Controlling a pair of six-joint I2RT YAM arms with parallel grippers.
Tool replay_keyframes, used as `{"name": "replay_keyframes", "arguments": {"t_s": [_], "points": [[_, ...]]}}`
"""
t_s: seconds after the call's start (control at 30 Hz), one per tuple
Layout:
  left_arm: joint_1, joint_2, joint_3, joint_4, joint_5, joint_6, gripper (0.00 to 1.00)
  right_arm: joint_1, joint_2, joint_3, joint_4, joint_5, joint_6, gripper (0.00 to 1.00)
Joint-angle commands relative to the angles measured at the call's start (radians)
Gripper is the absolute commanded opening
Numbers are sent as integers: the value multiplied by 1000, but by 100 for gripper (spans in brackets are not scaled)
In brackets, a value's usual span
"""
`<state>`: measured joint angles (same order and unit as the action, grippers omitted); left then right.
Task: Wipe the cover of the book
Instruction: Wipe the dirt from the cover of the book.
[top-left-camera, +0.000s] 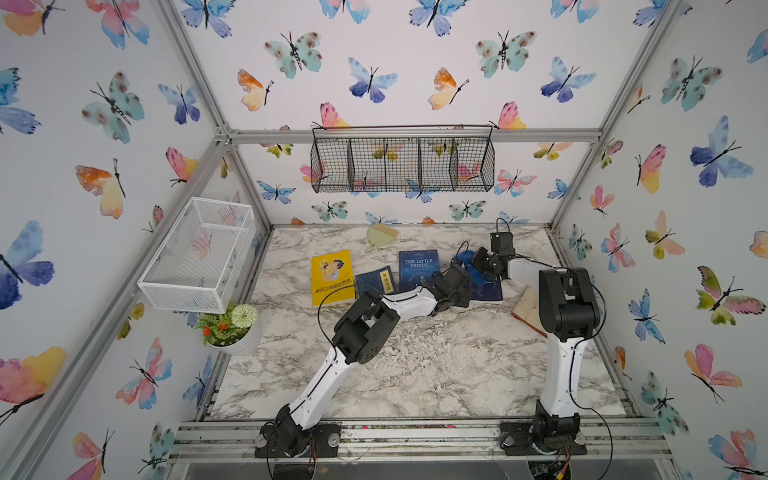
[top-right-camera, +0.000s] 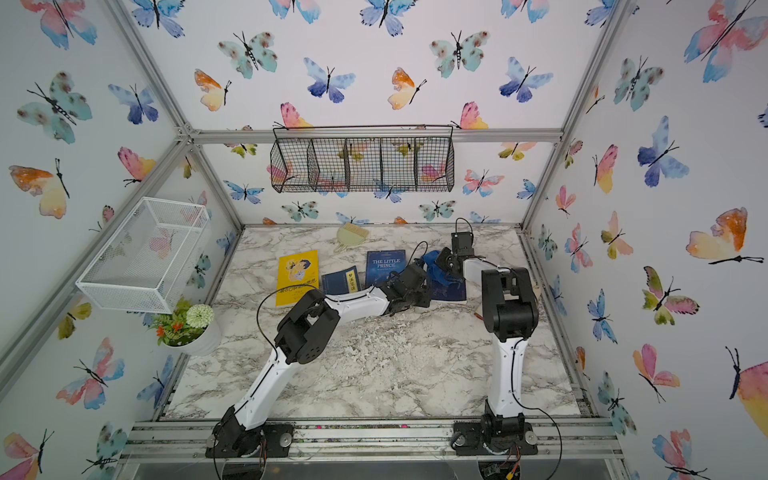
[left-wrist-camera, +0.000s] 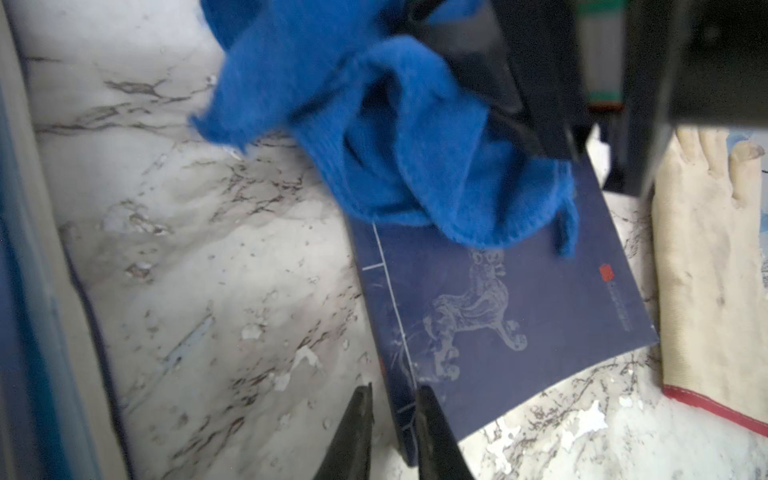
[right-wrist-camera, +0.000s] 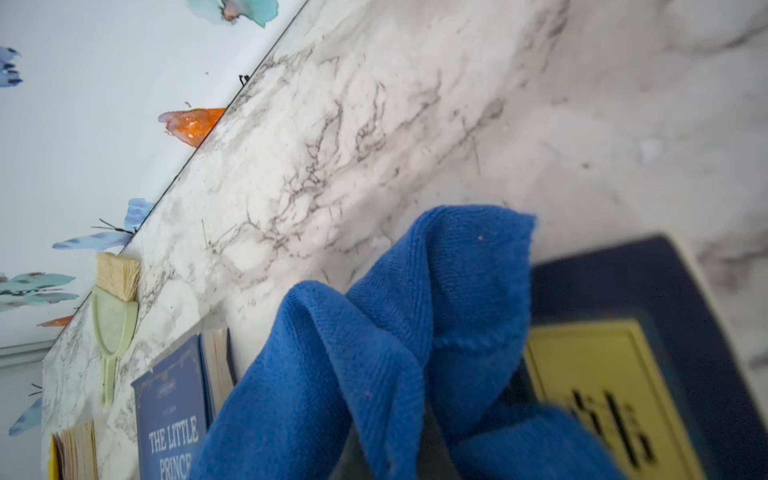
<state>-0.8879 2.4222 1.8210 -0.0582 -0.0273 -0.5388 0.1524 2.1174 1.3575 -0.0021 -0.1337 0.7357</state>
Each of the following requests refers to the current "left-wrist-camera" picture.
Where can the blue cloth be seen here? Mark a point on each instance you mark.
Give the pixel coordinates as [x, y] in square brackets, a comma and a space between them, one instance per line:
[393, 135]

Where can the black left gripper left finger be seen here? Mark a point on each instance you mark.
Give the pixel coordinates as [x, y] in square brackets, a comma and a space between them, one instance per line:
[349, 453]

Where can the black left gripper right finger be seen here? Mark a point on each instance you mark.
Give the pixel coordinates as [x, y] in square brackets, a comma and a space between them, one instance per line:
[439, 456]

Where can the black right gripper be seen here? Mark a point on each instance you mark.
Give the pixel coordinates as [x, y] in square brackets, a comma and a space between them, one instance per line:
[648, 67]

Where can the dark blue horse-cover book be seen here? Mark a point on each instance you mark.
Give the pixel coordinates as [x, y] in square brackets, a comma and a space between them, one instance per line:
[489, 329]

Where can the blue Little Prince book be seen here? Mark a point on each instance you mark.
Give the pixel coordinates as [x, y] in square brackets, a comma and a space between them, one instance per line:
[57, 416]

